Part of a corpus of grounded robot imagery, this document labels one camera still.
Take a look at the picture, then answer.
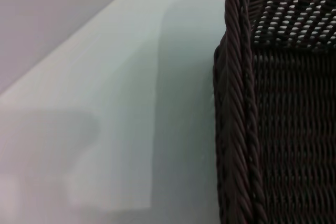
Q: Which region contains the dark brown wicker basket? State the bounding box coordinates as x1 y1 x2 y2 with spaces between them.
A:
213 0 336 224

